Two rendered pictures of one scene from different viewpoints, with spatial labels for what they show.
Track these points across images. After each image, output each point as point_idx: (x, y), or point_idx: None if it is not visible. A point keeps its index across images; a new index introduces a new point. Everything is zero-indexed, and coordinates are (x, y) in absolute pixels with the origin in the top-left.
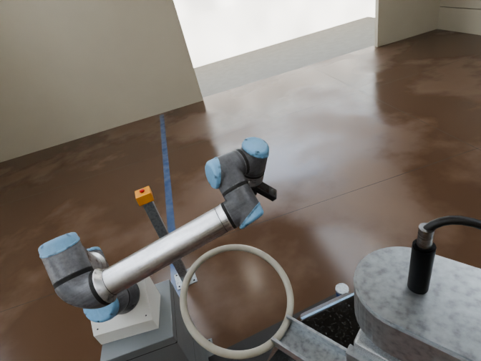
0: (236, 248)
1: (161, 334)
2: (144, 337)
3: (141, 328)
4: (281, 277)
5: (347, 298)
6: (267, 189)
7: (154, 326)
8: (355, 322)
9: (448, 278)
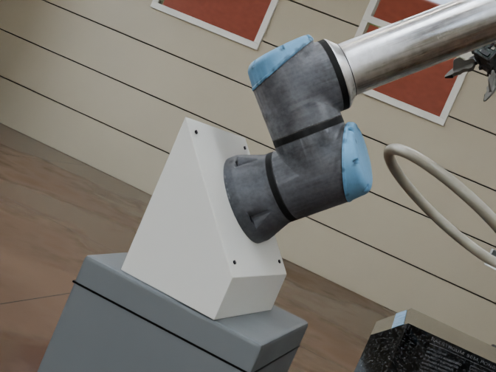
0: (395, 159)
1: (288, 317)
2: (270, 317)
3: (266, 294)
4: (441, 218)
5: (406, 312)
6: None
7: (274, 298)
8: (446, 329)
9: None
